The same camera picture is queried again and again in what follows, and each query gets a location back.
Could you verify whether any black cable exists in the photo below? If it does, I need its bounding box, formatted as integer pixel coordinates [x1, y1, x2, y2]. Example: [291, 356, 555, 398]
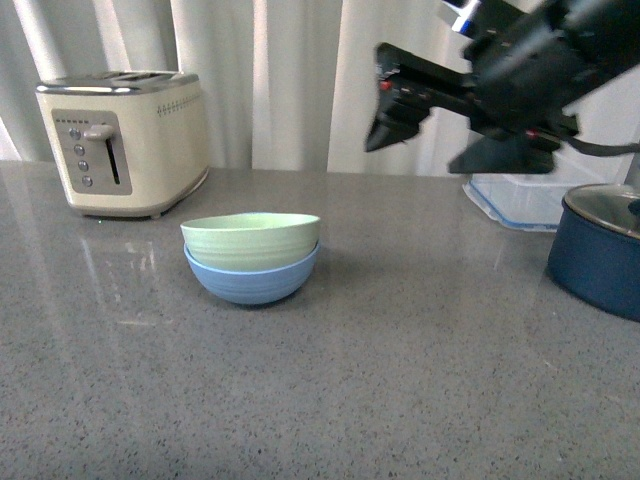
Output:
[567, 135, 640, 157]

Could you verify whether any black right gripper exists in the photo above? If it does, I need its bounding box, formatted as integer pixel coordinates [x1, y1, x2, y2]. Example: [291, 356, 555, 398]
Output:
[364, 1, 620, 174]

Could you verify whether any blue bowl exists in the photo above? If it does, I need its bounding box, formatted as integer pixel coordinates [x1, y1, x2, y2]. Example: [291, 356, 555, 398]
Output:
[183, 242, 320, 306]

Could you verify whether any clear plastic container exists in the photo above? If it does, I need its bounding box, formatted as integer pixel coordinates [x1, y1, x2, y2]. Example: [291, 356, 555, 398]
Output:
[463, 148, 631, 232]

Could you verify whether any green bowl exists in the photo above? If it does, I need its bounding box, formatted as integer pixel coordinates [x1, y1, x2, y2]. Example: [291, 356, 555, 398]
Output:
[180, 212, 320, 272]

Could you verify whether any glass pot lid blue knob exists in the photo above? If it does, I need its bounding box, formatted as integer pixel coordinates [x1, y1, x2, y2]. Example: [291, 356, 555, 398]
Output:
[564, 184, 639, 239]

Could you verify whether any blue saucepan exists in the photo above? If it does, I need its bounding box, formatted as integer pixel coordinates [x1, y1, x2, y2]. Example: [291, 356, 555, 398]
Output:
[547, 199, 639, 322]

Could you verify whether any cream toaster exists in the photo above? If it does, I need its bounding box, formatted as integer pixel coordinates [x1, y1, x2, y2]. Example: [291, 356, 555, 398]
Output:
[35, 71, 209, 218]

